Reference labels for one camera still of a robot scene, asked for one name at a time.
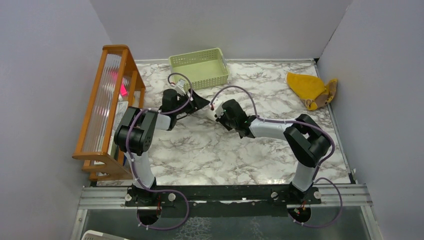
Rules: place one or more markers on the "yellow towel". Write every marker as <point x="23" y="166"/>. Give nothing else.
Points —
<point x="311" y="90"/>

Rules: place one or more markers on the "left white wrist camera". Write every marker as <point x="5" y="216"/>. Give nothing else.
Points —
<point x="179" y="87"/>

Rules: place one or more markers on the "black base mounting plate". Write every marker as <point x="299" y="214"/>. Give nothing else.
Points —
<point x="216" y="201"/>

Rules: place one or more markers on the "white cream towel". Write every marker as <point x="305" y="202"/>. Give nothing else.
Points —
<point x="210" y="114"/>

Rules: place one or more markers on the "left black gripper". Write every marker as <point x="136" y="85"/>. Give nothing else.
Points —
<point x="198" y="103"/>

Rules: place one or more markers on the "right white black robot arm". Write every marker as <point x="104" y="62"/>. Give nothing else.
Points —
<point x="305" y="138"/>

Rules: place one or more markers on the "aluminium frame rail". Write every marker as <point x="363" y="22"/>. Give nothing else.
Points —
<point x="338" y="195"/>

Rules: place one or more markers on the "wooden rack with clear panel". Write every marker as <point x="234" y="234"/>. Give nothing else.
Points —
<point x="101" y="159"/>

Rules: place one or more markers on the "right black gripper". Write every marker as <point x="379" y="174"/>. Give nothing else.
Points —
<point x="221" y="119"/>

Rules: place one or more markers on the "pink object in rack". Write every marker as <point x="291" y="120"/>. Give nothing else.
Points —
<point x="123" y="92"/>

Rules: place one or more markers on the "white basket corner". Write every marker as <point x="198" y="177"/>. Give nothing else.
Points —
<point x="96" y="235"/>

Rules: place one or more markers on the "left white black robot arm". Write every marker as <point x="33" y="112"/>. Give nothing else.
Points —
<point x="135" y="133"/>

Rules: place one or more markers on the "light green plastic basket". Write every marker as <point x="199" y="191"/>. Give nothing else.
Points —
<point x="205" y="68"/>

